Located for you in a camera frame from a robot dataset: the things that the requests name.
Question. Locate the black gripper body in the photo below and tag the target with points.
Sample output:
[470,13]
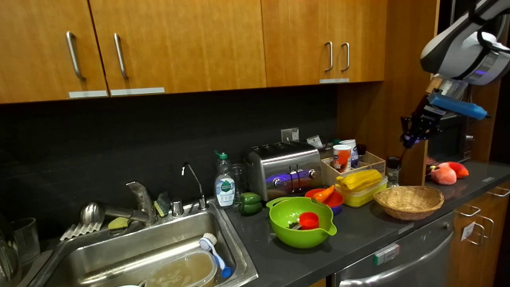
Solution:
[424,121]

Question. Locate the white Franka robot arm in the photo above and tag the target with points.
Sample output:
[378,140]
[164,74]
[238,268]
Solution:
[467,48]

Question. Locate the wicker basket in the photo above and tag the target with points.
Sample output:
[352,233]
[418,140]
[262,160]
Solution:
[408,201]

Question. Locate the steel countertop oven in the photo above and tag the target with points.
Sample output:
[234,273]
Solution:
[451,144]

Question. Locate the black pepper grinder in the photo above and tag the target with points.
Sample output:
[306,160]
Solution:
[394,171]

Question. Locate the pink plush toy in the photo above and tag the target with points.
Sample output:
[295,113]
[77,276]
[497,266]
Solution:
[443,174]

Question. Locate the wooden crate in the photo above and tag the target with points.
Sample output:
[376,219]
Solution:
[371,160]

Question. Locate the dark spice jar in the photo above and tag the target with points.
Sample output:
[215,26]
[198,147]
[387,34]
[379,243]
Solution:
[362,150]

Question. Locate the red plush toy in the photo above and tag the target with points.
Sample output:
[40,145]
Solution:
[461,169]

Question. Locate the white canister blue label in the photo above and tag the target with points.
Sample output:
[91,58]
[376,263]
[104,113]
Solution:
[354,152]

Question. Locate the white canister red label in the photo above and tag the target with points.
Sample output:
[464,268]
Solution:
[341,158]

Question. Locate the yellow-green plastic container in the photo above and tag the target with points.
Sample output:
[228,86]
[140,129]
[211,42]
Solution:
[364,195]

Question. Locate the red bowl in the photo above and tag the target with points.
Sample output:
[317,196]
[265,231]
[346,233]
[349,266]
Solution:
[335,198]

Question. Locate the blue bowl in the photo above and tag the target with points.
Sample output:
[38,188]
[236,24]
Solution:
[338,207]

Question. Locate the wooden cabinet door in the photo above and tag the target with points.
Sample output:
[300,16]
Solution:
[295,40]
[185,45]
[37,53]
[367,40]

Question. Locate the orange toy carrot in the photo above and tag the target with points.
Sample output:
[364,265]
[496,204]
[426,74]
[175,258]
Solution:
[322,195]

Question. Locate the wooden lower cabinet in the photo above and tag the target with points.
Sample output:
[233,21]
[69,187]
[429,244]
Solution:
[480,244]

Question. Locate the stainless dishwasher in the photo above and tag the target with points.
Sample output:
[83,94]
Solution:
[403,260]

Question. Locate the silver toaster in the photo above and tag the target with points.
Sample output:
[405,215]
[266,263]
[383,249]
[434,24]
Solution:
[287,172]

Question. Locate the red toy vegetable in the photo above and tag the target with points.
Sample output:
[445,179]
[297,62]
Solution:
[309,220]

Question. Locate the green plastic bowl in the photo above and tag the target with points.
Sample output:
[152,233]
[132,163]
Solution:
[303,236]

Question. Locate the green toy bell pepper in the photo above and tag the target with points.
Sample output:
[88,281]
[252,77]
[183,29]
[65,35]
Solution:
[249,203]

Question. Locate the dish soap bottle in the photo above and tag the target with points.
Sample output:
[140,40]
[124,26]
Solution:
[225,185]

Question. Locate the thin curved water tap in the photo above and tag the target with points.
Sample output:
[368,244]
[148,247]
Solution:
[198,184]

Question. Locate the blue white dish brush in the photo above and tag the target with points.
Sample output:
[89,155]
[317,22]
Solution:
[215,255]

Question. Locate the clear plastic tub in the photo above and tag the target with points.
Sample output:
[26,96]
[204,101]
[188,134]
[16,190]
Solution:
[183,271]

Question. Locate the metal kitchen faucet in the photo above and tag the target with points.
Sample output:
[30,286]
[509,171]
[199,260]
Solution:
[142,199]

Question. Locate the stainless steel sink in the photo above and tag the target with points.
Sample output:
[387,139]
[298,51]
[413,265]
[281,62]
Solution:
[132,255]

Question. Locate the yellow green sponge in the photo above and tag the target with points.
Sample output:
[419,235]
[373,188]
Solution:
[118,222]

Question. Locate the metal utensil rack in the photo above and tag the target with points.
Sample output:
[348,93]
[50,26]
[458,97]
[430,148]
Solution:
[80,231]

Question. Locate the steel cooking pot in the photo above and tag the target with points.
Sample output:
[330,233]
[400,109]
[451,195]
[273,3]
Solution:
[21,244]

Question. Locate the wall power outlet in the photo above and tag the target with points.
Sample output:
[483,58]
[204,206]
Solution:
[289,134]

